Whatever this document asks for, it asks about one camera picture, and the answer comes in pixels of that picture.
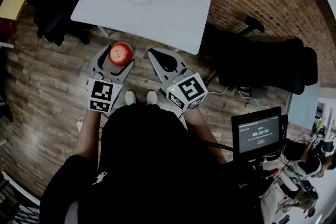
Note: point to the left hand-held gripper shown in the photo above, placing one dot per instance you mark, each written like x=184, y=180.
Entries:
x=101, y=91

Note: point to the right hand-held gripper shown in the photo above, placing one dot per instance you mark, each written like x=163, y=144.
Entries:
x=189, y=89

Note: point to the red apple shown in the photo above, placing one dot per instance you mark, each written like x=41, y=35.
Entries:
x=120, y=54

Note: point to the person's left forearm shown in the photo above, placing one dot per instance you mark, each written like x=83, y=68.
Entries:
x=88, y=136

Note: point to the person's right forearm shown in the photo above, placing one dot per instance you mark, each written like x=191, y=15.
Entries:
x=202, y=133

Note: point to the person's right white shoe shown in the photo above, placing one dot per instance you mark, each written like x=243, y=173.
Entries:
x=152, y=97

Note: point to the person's white shoe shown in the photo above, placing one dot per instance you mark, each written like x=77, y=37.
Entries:
x=152, y=97
x=130, y=97

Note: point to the person's left white shoe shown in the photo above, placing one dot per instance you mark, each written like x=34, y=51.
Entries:
x=130, y=97

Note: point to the white power adapter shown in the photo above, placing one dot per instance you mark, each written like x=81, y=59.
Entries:
x=80, y=124

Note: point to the black office chair with headrest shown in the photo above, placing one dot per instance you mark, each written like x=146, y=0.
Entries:
x=52, y=8

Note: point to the black mesh office chair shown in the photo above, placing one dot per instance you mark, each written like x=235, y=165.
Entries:
x=262, y=60

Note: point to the person's black shirt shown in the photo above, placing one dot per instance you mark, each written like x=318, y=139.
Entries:
x=157, y=165

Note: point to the red box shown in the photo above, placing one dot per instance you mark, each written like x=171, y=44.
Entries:
x=8, y=26

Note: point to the black monitor screen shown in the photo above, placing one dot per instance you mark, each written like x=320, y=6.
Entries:
x=258, y=133

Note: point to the red knob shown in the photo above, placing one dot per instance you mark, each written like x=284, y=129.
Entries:
x=274, y=171

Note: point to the metal rack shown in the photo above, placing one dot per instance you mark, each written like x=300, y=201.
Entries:
x=15, y=204

